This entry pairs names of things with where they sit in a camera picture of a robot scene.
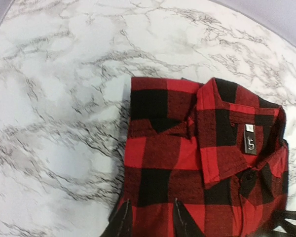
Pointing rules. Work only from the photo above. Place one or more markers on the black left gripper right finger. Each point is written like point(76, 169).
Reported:
point(183, 223)

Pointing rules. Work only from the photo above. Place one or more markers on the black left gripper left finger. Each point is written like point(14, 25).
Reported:
point(121, 221)

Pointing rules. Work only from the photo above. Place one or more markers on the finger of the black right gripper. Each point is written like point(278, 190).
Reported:
point(287, 220)

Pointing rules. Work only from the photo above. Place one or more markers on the red black plaid shirt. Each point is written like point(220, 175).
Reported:
point(215, 147)

